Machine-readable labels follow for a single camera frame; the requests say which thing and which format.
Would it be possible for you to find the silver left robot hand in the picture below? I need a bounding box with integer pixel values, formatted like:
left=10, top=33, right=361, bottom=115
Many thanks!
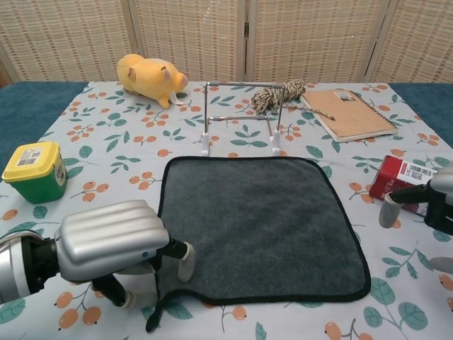
left=52, top=200, right=195, bottom=309

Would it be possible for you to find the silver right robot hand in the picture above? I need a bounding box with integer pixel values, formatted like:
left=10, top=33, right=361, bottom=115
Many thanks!
left=378, top=166, right=453, bottom=276

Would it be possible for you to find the blue grey microfiber towel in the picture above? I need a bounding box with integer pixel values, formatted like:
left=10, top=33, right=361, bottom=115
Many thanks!
left=146, top=155, right=372, bottom=334

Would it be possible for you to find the red white box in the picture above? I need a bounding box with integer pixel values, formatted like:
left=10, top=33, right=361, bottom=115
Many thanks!
left=368, top=154, right=443, bottom=217

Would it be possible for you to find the floral print tablecloth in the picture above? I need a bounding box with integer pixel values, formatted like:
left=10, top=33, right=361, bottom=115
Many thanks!
left=0, top=80, right=453, bottom=340

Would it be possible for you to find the green container yellow lid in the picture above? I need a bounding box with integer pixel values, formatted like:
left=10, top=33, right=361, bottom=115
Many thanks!
left=1, top=141, right=68, bottom=205

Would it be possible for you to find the brown spiral notebook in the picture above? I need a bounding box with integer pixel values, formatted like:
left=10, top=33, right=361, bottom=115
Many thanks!
left=299, top=89, right=397, bottom=143

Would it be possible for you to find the teal fabric table cover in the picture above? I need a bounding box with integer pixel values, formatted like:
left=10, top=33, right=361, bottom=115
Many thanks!
left=0, top=81, right=453, bottom=167

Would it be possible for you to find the yellow plush animal toy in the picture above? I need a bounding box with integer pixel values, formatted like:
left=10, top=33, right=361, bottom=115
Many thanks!
left=116, top=53, right=188, bottom=110

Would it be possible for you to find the bamboo folding screen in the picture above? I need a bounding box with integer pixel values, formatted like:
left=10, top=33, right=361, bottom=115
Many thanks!
left=0, top=0, right=453, bottom=89

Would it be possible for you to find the white metal drying rack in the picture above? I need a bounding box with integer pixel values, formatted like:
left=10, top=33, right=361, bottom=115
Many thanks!
left=200, top=81, right=286, bottom=157

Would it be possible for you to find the bundle of braided rope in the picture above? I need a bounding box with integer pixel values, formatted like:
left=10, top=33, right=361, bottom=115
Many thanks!
left=251, top=79, right=336, bottom=121

